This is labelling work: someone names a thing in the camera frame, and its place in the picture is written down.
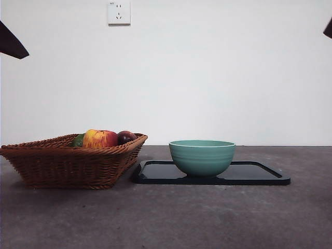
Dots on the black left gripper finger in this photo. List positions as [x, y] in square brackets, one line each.
[10, 44]

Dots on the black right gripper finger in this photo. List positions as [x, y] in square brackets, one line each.
[329, 31]

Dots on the teal ribbed bowl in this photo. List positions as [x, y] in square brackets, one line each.
[202, 160]

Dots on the green fruit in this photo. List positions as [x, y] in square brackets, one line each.
[78, 140]

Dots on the red and yellow apple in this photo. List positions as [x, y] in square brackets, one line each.
[99, 138]

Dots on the brown wicker basket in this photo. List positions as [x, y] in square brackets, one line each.
[64, 166]

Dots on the dark red plum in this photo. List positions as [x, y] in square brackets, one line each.
[125, 137]

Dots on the black rectangular tray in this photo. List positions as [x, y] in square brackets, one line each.
[155, 175]

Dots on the white wall power socket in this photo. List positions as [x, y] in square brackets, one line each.
[119, 14]

